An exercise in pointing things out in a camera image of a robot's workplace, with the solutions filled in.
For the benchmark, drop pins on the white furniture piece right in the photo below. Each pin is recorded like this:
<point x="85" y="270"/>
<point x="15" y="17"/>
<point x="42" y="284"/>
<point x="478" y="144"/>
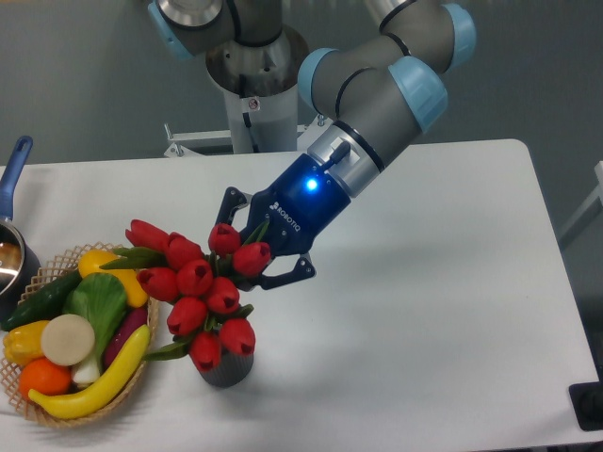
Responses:
<point x="585" y="213"/>

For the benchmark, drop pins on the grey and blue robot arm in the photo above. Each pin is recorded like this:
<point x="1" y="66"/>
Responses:
<point x="372" y="102"/>

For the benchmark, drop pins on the purple eggplant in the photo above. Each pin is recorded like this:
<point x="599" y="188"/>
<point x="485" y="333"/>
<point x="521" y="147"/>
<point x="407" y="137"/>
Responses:
<point x="130" y="323"/>

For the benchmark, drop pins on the dark grey ribbed vase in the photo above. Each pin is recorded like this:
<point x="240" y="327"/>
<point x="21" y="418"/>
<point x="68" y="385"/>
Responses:
<point x="232" y="369"/>

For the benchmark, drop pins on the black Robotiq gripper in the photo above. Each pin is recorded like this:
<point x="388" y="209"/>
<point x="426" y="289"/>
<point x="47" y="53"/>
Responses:
<point x="298" y="206"/>

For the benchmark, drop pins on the white metal base frame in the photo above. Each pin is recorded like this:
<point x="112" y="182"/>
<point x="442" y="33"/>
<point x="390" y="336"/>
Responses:
<point x="220" y="142"/>

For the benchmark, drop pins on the red tulip bouquet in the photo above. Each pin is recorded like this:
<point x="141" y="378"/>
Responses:
<point x="207" y="316"/>

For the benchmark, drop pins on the woven wicker basket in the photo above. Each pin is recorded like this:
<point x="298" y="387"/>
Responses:
<point x="10" y="372"/>

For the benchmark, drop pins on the blue handled saucepan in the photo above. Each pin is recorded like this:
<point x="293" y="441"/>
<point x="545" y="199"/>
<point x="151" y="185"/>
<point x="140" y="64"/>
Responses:
<point x="19" y="263"/>

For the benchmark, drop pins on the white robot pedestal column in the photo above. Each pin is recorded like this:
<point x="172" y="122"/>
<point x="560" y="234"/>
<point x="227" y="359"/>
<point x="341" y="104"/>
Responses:
<point x="260" y="90"/>

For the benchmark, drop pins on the green cucumber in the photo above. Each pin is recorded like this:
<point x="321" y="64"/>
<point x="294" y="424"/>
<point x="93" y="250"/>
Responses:
<point x="44" y="304"/>

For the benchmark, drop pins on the black device at table edge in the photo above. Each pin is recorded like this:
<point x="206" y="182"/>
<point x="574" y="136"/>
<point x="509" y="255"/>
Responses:
<point x="586" y="399"/>

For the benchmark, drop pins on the yellow bell pepper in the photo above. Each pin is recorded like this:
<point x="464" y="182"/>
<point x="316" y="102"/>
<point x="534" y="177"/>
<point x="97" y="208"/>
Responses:
<point x="23" y="344"/>

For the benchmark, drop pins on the orange fruit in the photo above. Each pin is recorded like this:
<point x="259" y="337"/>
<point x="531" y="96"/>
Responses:
<point x="45" y="377"/>

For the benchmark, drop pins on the yellow banana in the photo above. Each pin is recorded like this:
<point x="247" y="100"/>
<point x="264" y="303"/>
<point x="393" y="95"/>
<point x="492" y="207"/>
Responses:
<point x="103" y="390"/>

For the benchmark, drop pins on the green bok choy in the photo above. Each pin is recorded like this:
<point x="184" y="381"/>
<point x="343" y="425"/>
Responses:
<point x="101" y="299"/>

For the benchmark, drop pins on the yellow squash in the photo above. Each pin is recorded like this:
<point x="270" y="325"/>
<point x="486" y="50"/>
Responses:
<point x="91" y="262"/>

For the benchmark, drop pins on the beige round radish slice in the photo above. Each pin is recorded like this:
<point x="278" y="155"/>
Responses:
<point x="67" y="340"/>

